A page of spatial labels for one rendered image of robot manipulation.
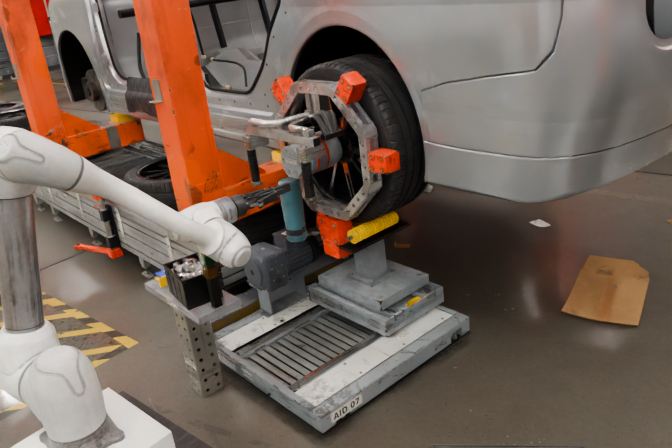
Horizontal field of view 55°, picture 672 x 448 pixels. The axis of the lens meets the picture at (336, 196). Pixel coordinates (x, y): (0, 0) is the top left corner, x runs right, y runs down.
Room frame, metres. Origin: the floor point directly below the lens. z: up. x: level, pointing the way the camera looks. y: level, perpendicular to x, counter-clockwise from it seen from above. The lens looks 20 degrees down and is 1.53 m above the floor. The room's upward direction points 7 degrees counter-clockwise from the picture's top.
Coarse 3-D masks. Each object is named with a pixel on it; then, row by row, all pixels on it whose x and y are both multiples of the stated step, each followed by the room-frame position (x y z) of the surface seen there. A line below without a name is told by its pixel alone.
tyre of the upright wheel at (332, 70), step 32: (320, 64) 2.51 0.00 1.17; (352, 64) 2.44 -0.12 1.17; (384, 64) 2.48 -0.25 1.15; (384, 96) 2.30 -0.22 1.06; (384, 128) 2.25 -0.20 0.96; (416, 128) 2.30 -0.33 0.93; (416, 160) 2.28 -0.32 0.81; (320, 192) 2.58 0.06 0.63; (384, 192) 2.27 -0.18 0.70; (416, 192) 2.37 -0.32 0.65
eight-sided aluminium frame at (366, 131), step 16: (304, 80) 2.50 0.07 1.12; (320, 80) 2.46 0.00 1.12; (288, 96) 2.54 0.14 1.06; (304, 96) 2.55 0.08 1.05; (336, 96) 2.31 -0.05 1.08; (288, 112) 2.57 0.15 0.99; (352, 112) 2.26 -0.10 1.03; (288, 128) 2.63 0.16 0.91; (368, 128) 2.23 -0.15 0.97; (288, 144) 2.65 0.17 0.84; (368, 144) 2.21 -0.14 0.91; (368, 176) 2.21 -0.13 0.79; (304, 192) 2.52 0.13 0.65; (368, 192) 2.22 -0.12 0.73; (320, 208) 2.45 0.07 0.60; (336, 208) 2.38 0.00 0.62; (352, 208) 2.30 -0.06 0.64
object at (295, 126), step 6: (318, 96) 2.38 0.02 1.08; (318, 102) 2.38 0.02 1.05; (318, 108) 2.39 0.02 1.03; (312, 114) 2.37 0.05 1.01; (300, 120) 2.31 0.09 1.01; (306, 120) 2.33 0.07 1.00; (288, 126) 2.26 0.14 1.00; (294, 126) 2.22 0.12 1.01; (300, 126) 2.20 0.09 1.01; (300, 132) 2.19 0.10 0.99; (306, 132) 2.16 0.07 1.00; (312, 132) 2.16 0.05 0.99
